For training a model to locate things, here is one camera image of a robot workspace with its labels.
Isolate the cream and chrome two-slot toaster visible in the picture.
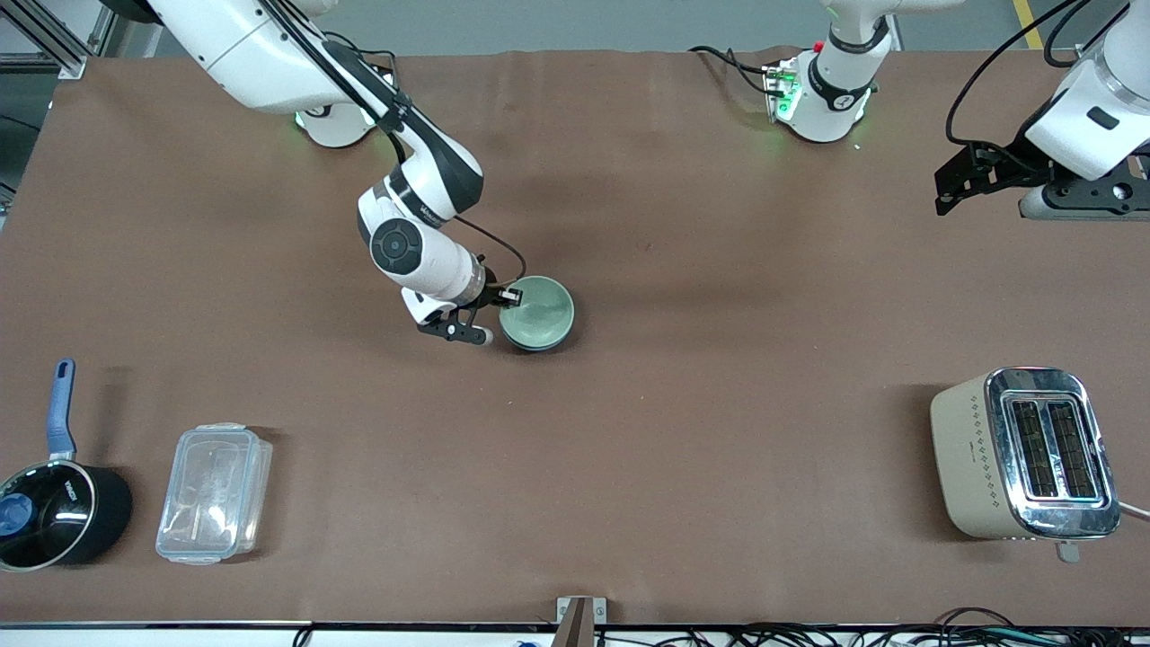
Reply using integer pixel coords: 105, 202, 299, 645
930, 367, 1121, 564

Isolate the green bowl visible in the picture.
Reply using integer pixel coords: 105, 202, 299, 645
499, 276, 575, 349

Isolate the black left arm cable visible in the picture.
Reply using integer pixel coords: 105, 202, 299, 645
946, 0, 1135, 149

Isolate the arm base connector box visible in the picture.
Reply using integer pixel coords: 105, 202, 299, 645
762, 57, 802, 124

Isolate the black saucepan with blue handle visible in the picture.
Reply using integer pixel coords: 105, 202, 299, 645
0, 359, 134, 572

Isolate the blue bowl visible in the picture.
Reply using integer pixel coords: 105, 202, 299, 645
500, 310, 576, 353

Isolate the aluminium frame profile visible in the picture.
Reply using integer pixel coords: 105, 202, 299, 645
0, 0, 119, 80

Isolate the black cable bundle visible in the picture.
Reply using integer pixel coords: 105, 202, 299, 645
593, 607, 1150, 647

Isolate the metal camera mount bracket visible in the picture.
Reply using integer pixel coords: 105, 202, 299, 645
550, 595, 609, 647

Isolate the black base cable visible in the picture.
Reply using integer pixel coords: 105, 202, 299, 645
688, 44, 775, 96

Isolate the clear plastic lidded container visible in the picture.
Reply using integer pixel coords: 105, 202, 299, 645
155, 422, 274, 566

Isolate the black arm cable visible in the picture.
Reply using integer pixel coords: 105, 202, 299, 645
256, 0, 528, 287
946, 0, 1135, 149

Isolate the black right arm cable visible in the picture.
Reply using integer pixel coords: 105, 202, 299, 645
256, 0, 528, 287

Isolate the glass pot lid blue knob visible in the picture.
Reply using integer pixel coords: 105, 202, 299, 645
0, 463, 96, 568

